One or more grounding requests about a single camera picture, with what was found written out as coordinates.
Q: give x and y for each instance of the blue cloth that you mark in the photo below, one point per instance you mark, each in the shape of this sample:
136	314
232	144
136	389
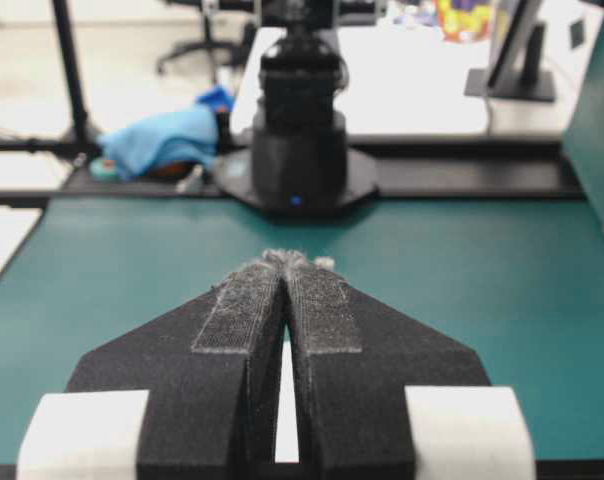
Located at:
187	136

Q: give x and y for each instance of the colourful bag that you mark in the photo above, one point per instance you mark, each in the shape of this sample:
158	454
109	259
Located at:
464	21

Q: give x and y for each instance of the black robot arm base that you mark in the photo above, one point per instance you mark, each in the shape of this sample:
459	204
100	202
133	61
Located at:
299	161

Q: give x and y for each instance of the black metal frame pole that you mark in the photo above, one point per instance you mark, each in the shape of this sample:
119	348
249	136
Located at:
81	139

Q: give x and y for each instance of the black mounting rail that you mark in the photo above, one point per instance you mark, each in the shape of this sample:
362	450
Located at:
491	169

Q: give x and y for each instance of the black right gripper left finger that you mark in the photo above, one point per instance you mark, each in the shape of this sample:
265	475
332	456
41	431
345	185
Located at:
192	394

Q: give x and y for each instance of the green side panel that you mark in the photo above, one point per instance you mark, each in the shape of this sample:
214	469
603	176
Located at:
584	139

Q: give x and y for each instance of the black monitor stand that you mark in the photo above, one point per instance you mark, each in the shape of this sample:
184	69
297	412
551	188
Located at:
514	69

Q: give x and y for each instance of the black office chair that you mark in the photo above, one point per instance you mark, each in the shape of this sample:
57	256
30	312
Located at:
238	52

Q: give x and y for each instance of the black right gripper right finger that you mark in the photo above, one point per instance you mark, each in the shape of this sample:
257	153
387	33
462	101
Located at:
383	396

